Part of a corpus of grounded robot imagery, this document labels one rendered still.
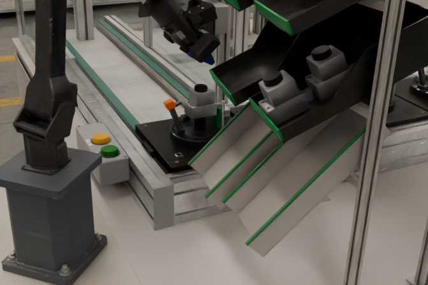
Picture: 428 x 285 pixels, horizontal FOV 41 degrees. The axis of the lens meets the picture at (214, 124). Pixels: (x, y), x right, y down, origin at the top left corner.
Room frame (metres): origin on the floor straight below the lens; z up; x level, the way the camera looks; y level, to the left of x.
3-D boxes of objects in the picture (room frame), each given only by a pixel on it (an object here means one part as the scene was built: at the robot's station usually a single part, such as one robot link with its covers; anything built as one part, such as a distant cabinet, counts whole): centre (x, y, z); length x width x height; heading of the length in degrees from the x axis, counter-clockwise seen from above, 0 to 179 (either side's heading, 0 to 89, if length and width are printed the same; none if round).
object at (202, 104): (1.23, 0.02, 1.06); 0.08 x 0.04 x 0.07; 117
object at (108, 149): (1.14, 0.23, 0.96); 0.04 x 0.04 x 0.02
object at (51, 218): (0.90, 0.30, 0.96); 0.15 x 0.15 x 0.20; 72
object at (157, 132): (1.22, 0.03, 0.96); 0.24 x 0.24 x 0.02; 27
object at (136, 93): (1.50, 0.14, 0.91); 0.84 x 0.28 x 0.10; 27
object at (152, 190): (1.40, 0.29, 0.91); 0.89 x 0.06 x 0.11; 27
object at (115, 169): (1.20, 0.26, 0.93); 0.21 x 0.07 x 0.06; 27
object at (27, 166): (0.90, 0.29, 1.09); 0.07 x 0.07 x 0.06; 72
